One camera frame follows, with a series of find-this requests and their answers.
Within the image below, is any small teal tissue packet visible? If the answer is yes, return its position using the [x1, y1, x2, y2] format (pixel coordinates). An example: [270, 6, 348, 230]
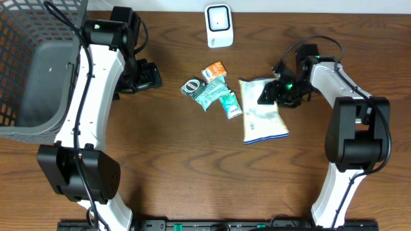
[219, 92, 243, 119]

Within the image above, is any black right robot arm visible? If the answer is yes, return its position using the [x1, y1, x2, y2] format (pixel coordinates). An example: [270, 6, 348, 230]
[258, 44, 392, 230]

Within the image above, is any orange white small box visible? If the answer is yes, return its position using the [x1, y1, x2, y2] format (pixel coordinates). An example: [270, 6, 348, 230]
[202, 61, 227, 83]

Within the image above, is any yellow white snack bag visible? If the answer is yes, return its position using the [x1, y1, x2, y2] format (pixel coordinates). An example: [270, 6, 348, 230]
[239, 78, 290, 144]

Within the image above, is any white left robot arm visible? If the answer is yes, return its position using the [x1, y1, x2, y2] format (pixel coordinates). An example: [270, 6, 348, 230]
[37, 6, 162, 230]

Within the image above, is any teal snack packet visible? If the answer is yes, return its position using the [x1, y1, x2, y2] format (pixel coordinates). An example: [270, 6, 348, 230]
[195, 78, 231, 112]

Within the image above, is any white barcode scanner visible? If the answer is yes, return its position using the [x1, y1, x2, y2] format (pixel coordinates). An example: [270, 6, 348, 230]
[204, 4, 234, 48]

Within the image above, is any green Zam-Buk tin box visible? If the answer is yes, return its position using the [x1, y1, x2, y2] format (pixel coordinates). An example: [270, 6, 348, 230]
[180, 77, 206, 99]

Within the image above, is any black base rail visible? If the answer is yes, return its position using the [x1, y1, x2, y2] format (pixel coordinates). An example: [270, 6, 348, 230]
[57, 218, 380, 231]

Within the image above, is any black plastic mesh basket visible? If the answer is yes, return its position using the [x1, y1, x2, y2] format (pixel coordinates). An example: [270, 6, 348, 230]
[1, 0, 80, 144]

